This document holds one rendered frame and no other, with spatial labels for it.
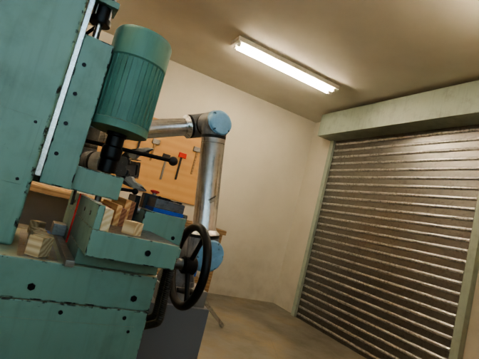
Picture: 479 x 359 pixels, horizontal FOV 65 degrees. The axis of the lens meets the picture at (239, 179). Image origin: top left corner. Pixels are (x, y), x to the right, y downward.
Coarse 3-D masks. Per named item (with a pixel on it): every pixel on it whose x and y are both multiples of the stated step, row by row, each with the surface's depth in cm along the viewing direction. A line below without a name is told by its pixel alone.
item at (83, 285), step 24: (24, 240) 102; (0, 264) 80; (24, 264) 82; (48, 264) 85; (0, 288) 80; (24, 288) 83; (48, 288) 85; (72, 288) 87; (96, 288) 90; (120, 288) 93; (144, 288) 96
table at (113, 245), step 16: (80, 224) 97; (80, 240) 90; (96, 240) 82; (112, 240) 83; (128, 240) 85; (144, 240) 87; (160, 240) 93; (96, 256) 82; (112, 256) 83; (128, 256) 85; (144, 256) 87; (160, 256) 89; (176, 256) 91
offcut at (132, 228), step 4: (128, 220) 89; (124, 224) 89; (128, 224) 88; (132, 224) 88; (136, 224) 88; (140, 224) 90; (124, 228) 88; (128, 228) 88; (132, 228) 88; (136, 228) 88; (140, 228) 90; (124, 232) 88; (128, 232) 88; (132, 232) 88; (136, 232) 89; (140, 232) 90
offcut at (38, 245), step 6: (30, 234) 87; (36, 234) 88; (42, 234) 90; (30, 240) 86; (36, 240) 86; (42, 240) 86; (48, 240) 88; (30, 246) 86; (36, 246) 86; (42, 246) 86; (48, 246) 89; (24, 252) 86; (30, 252) 86; (36, 252) 86; (42, 252) 87; (48, 252) 89
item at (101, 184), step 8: (80, 168) 105; (88, 168) 106; (80, 176) 105; (88, 176) 106; (96, 176) 107; (104, 176) 108; (112, 176) 109; (72, 184) 104; (80, 184) 105; (88, 184) 106; (96, 184) 107; (104, 184) 108; (112, 184) 109; (120, 184) 110; (88, 192) 106; (96, 192) 107; (104, 192) 108; (112, 192) 109; (96, 200) 110
